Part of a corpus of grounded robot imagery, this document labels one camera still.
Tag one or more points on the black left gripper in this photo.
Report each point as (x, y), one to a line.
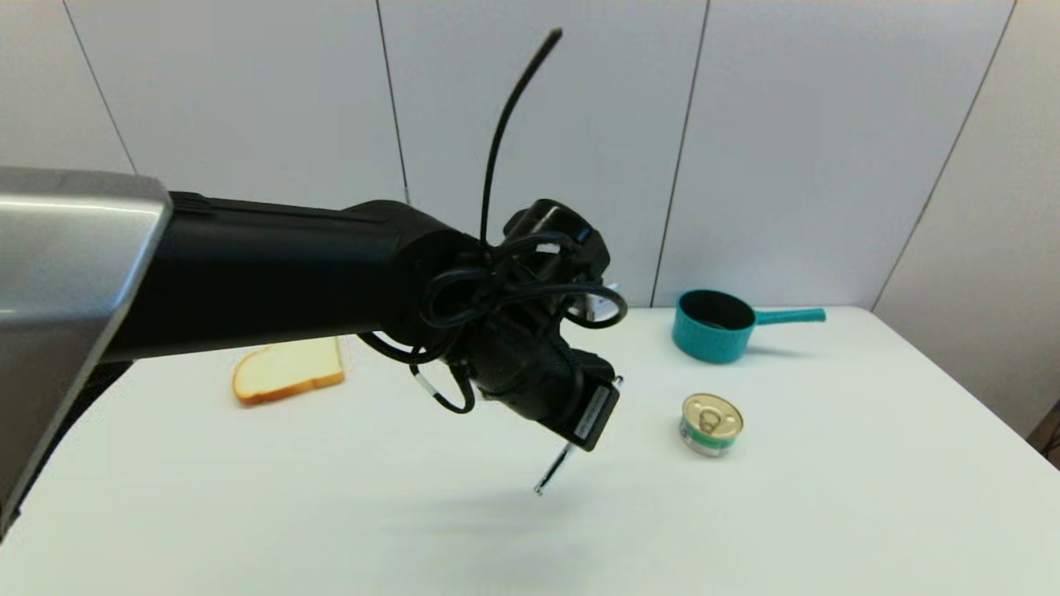
(538, 381)

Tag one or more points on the white stylus pen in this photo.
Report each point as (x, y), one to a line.
(553, 472)

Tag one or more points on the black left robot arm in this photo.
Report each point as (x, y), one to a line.
(248, 273)

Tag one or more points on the gold lid tin can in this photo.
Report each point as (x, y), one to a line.
(710, 424)

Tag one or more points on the toast bread slice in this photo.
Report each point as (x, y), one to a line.
(290, 368)

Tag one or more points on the brown furniture piece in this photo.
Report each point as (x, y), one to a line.
(1047, 434)

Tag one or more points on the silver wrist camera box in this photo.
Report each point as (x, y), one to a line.
(595, 305)

